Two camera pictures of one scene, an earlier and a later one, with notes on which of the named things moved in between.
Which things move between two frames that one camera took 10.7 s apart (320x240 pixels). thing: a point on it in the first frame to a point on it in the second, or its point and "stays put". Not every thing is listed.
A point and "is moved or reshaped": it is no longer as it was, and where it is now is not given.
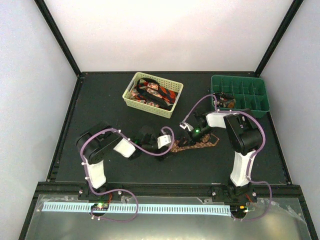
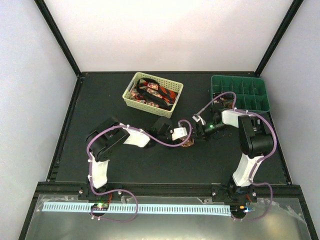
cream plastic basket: (155, 94) stays put
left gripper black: (163, 156) to (177, 142)
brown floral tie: (205, 142) is moved or reshaped
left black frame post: (60, 38) stays put
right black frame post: (295, 5) stays put
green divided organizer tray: (250, 93) stays put
